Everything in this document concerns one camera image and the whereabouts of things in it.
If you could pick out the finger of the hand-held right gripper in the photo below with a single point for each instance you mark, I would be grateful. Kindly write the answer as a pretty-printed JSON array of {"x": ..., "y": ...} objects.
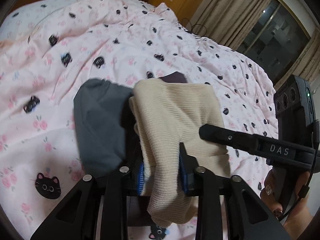
[{"x": 225, "y": 136}]

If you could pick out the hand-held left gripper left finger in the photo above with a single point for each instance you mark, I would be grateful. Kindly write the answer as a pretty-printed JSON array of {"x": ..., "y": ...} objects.
[{"x": 141, "y": 177}]

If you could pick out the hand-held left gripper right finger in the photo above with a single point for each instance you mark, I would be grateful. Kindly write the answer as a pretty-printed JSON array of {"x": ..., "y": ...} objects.
[{"x": 183, "y": 177}]

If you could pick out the beige knit pants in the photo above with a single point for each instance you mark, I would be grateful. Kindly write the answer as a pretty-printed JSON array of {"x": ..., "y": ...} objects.
[{"x": 170, "y": 120}]

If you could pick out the person's right hand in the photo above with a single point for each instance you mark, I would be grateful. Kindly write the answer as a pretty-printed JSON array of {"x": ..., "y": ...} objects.
[{"x": 300, "y": 210}]

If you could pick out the beige curtain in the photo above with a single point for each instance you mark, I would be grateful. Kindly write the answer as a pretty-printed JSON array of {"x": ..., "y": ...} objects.
[
  {"x": 237, "y": 12},
  {"x": 310, "y": 65}
]

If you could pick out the grey garment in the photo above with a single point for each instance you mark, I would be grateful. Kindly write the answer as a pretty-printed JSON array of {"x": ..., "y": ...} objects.
[{"x": 100, "y": 125}]

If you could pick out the dark purple folded garment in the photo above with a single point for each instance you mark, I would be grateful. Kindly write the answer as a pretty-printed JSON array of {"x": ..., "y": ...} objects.
[{"x": 175, "y": 77}]

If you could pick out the dark window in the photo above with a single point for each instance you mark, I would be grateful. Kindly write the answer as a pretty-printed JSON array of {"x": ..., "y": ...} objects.
[{"x": 275, "y": 35}]

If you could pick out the pink cat print quilt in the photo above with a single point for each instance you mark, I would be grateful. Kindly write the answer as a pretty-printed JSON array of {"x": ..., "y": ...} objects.
[{"x": 87, "y": 42}]

